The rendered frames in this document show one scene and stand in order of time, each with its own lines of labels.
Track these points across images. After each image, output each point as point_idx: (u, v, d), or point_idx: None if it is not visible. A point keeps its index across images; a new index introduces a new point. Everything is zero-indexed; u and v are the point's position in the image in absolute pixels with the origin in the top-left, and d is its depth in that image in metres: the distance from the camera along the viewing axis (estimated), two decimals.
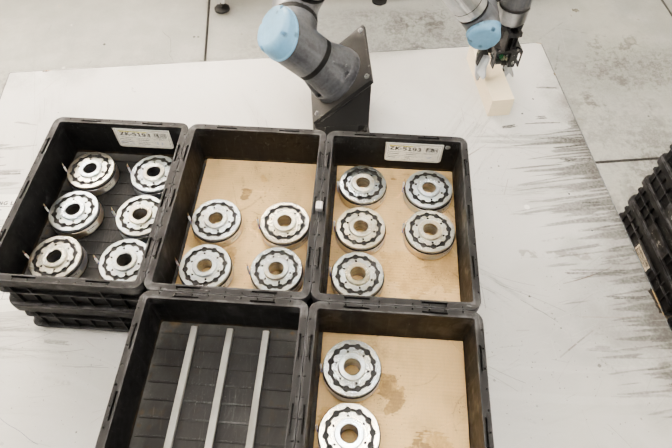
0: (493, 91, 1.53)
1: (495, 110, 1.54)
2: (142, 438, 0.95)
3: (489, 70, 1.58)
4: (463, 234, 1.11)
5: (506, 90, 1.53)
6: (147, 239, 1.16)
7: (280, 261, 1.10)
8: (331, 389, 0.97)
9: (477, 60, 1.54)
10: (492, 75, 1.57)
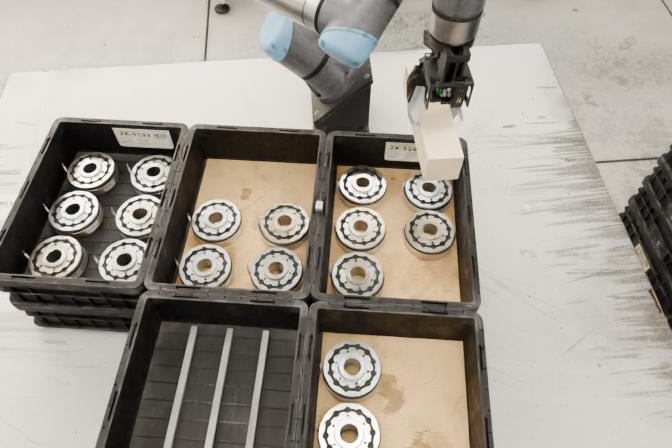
0: (431, 143, 0.97)
1: (434, 173, 0.98)
2: (142, 438, 0.95)
3: (429, 108, 1.01)
4: (463, 234, 1.11)
5: (453, 142, 0.97)
6: (147, 239, 1.16)
7: (280, 261, 1.10)
8: (331, 389, 0.97)
9: (408, 94, 0.98)
10: (433, 117, 1.00)
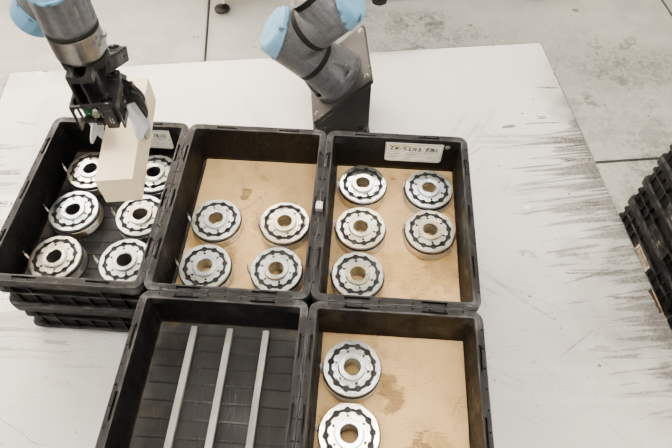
0: (105, 163, 0.94)
1: (112, 194, 0.95)
2: (142, 438, 0.95)
3: (118, 127, 0.99)
4: (463, 234, 1.11)
5: (128, 162, 0.94)
6: (147, 239, 1.16)
7: (280, 261, 1.10)
8: (331, 389, 0.97)
9: None
10: (118, 136, 0.98)
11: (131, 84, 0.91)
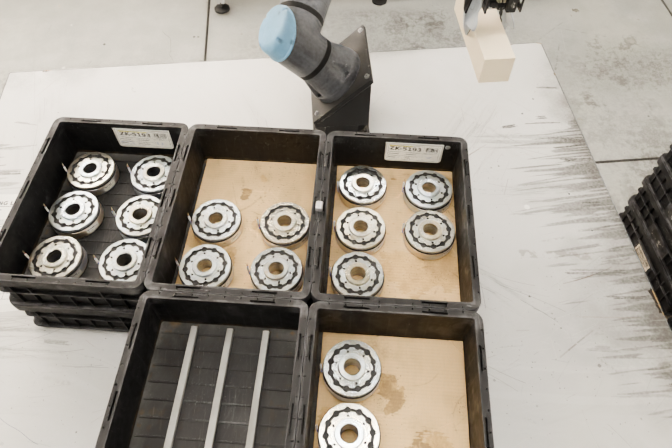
0: (486, 47, 1.11)
1: (488, 74, 1.12)
2: (142, 438, 0.95)
3: (482, 21, 1.16)
4: (463, 234, 1.11)
5: (505, 46, 1.11)
6: (147, 239, 1.16)
7: (280, 261, 1.10)
8: (331, 389, 0.97)
9: (466, 5, 1.13)
10: (486, 27, 1.15)
11: None
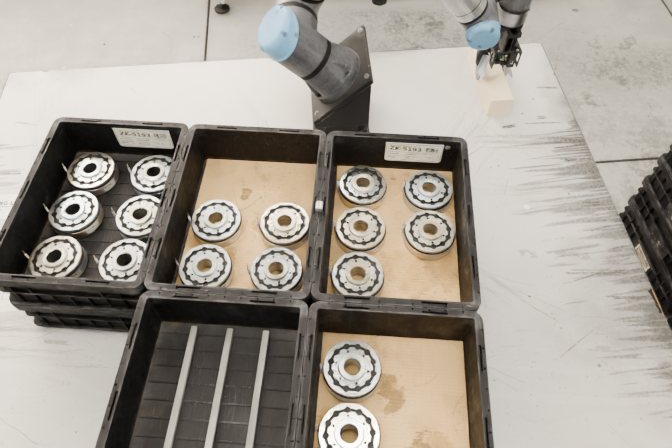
0: (492, 91, 1.53)
1: (493, 110, 1.54)
2: (142, 438, 0.95)
3: (489, 70, 1.58)
4: (463, 234, 1.11)
5: (506, 90, 1.53)
6: (147, 239, 1.16)
7: (280, 261, 1.10)
8: (331, 389, 0.97)
9: (477, 60, 1.54)
10: (492, 75, 1.57)
11: None
